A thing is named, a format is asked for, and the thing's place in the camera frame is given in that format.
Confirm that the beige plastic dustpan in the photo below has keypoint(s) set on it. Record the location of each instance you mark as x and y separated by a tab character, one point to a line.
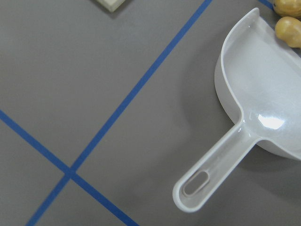
258	82

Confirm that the tan toy ginger root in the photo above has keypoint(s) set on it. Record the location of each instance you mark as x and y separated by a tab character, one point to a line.
288	29

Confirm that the brown toy potato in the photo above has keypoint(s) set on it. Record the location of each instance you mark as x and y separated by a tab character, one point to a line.
287	8

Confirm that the bamboo cutting board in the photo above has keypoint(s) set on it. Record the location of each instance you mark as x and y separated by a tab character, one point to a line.
111	5

